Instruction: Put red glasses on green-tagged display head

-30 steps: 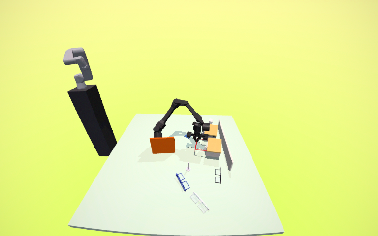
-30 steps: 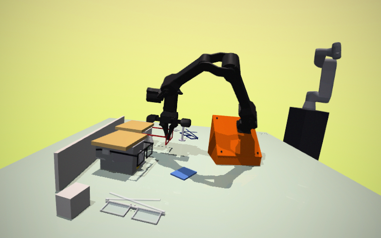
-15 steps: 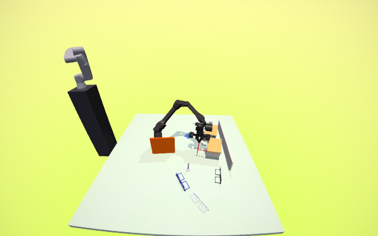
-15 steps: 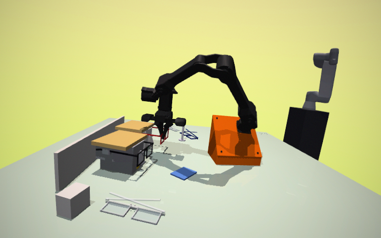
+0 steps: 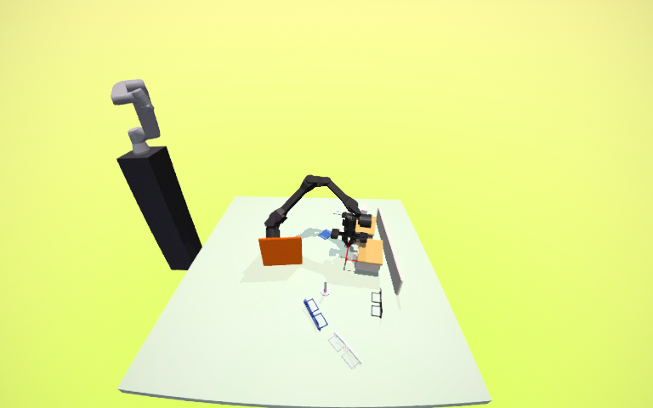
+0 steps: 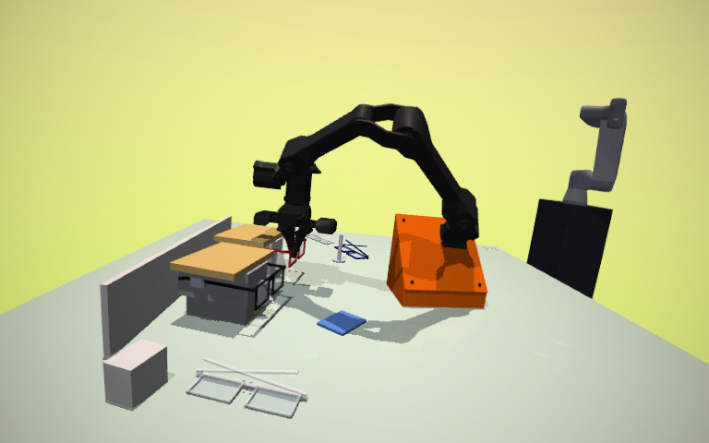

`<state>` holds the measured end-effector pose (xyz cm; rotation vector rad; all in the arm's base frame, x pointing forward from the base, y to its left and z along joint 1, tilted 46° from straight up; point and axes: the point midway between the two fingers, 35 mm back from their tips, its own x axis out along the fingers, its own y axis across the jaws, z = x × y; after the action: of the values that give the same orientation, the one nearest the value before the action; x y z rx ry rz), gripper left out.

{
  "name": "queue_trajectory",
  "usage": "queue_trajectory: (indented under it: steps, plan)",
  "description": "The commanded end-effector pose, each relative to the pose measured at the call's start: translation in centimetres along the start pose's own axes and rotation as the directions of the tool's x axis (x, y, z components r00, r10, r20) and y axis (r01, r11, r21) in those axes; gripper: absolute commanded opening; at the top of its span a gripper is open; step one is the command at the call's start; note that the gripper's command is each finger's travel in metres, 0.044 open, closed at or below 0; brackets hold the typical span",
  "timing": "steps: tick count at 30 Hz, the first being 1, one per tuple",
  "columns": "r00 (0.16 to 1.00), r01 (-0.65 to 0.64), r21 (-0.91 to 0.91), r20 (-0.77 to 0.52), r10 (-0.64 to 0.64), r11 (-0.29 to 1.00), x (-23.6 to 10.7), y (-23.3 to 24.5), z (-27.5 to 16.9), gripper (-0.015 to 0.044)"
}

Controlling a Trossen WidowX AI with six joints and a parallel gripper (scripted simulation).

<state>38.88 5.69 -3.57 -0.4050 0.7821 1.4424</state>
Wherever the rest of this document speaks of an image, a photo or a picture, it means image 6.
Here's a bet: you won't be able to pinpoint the blue flat square pad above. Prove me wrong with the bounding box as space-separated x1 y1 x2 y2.
317 310 367 336

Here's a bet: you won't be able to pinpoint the red glasses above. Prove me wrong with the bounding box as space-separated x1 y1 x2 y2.
270 238 306 268

